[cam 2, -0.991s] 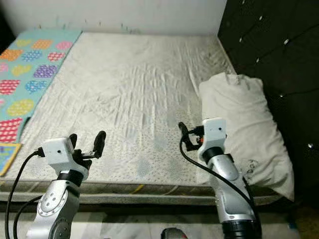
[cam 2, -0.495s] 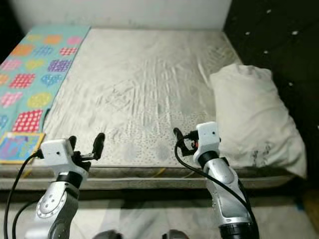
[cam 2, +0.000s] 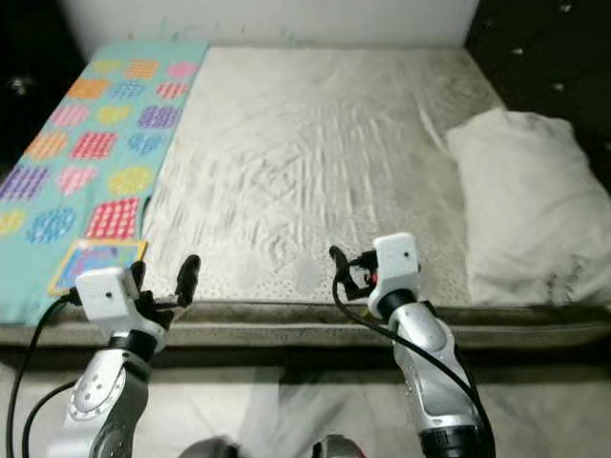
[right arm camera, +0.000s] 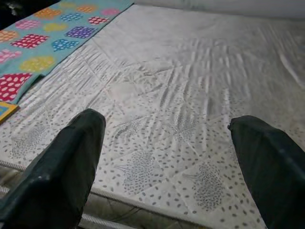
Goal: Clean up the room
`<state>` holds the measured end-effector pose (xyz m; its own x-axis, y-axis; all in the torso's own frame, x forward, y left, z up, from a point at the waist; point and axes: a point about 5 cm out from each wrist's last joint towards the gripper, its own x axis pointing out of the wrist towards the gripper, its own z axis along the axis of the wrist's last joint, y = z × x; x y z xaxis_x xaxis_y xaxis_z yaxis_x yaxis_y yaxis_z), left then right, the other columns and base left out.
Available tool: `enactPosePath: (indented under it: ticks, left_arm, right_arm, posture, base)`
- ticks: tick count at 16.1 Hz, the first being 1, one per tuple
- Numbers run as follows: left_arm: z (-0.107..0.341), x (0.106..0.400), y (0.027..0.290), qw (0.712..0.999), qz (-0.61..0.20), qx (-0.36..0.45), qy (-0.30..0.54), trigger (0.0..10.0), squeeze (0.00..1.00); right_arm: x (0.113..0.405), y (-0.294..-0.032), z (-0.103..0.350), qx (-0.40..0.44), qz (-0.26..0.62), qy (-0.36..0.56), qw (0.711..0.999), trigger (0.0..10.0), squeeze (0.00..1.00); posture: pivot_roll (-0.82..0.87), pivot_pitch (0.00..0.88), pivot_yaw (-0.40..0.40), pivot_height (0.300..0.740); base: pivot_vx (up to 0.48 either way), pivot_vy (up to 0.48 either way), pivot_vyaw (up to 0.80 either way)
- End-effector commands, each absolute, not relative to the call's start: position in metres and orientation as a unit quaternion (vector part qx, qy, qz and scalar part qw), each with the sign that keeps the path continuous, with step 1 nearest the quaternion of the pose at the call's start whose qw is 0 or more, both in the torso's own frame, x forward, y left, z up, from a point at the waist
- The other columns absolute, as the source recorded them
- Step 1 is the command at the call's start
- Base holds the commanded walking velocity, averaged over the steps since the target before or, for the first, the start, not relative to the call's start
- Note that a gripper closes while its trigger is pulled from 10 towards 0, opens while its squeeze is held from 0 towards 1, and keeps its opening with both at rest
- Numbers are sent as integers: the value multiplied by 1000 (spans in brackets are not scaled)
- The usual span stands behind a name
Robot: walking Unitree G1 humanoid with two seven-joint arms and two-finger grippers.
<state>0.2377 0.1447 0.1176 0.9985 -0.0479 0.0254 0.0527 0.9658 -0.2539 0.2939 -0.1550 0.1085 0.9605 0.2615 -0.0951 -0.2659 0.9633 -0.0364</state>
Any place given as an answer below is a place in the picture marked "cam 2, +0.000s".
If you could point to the robot left leg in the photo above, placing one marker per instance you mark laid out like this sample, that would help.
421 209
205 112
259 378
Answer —
208 448

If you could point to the yellow bordered blue board book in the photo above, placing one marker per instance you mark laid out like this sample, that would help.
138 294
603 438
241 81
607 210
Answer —
95 262

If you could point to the robot leg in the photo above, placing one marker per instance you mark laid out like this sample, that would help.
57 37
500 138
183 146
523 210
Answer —
342 448
208 448

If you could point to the black tufted headboard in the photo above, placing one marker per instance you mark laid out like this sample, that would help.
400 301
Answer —
544 48

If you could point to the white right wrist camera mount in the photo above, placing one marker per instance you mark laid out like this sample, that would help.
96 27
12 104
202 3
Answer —
399 262

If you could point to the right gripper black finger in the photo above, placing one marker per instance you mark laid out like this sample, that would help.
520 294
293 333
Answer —
342 270

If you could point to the robot right leg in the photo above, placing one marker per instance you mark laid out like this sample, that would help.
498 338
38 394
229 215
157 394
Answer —
342 448

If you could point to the white pillow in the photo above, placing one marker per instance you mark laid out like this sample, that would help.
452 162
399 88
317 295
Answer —
525 200

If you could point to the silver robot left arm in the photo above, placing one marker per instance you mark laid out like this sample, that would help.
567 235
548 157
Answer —
100 401

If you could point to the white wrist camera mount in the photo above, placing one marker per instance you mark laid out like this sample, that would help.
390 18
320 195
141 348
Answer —
105 298
399 262

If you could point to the white quilted mattress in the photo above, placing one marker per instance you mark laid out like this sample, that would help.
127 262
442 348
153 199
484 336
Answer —
344 153

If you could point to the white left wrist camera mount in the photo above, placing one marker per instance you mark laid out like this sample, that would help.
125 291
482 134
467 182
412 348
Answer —
105 298

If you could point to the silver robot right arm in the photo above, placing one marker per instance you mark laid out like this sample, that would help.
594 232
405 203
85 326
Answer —
439 372

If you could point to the teal blanket with colourful shapes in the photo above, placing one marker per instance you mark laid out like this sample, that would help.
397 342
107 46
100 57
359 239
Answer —
24 277

